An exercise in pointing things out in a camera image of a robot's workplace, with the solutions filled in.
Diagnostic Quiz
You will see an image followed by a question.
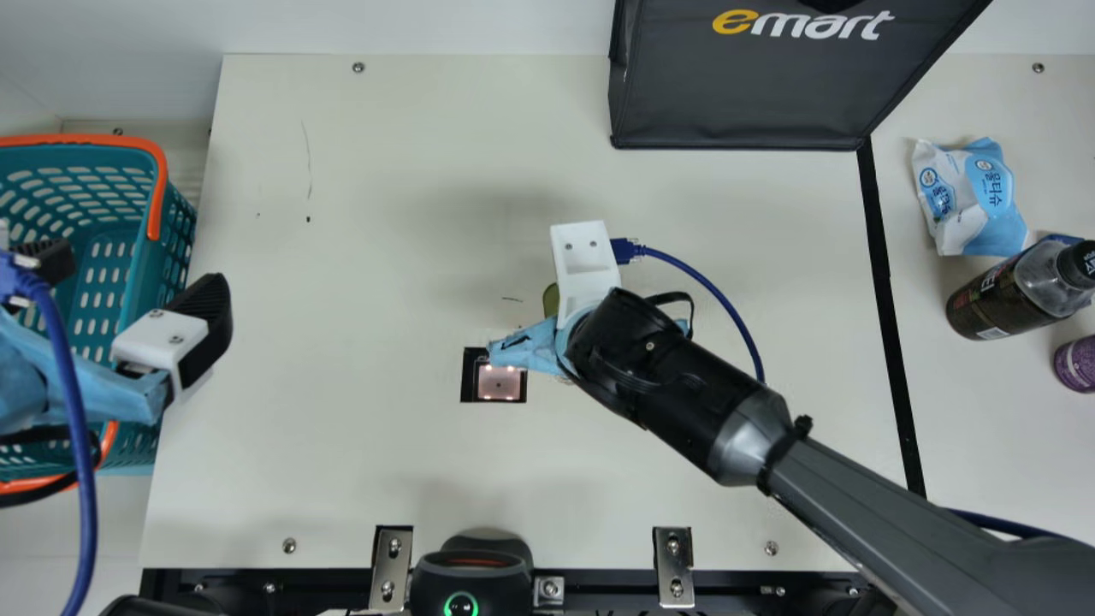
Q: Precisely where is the black strip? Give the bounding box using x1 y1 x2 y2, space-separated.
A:
855 135 928 500

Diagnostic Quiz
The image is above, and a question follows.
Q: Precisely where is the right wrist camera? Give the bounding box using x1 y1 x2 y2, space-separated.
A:
549 220 624 331

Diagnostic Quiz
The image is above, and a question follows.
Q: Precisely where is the blue and white pouch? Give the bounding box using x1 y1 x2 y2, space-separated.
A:
911 137 1031 258

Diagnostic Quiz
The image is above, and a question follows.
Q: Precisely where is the dark grey bag with straps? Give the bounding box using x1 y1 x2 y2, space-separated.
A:
607 0 994 152

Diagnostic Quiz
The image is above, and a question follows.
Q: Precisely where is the black device with green light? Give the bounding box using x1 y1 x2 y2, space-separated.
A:
409 535 536 616

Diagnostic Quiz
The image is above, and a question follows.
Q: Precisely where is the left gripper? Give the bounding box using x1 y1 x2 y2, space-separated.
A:
0 224 234 435

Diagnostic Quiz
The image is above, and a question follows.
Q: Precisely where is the teal shopping basket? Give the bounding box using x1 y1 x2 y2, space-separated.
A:
0 133 199 497

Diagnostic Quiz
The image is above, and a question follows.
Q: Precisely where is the black cable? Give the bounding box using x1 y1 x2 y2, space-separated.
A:
643 292 696 340

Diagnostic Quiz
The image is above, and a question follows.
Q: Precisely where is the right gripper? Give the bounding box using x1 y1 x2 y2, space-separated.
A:
487 315 692 382

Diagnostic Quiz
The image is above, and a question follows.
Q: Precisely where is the dark coffee bottle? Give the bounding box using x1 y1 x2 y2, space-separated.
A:
945 237 1095 342

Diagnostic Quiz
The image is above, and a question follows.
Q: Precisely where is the small square scanner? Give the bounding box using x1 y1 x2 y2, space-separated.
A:
460 346 529 405

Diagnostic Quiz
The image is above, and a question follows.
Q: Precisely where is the purple can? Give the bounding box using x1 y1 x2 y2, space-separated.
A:
1053 334 1095 394

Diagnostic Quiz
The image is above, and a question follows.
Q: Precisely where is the blue cable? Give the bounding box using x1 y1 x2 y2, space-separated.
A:
609 237 767 384
0 251 98 616
944 507 1066 542

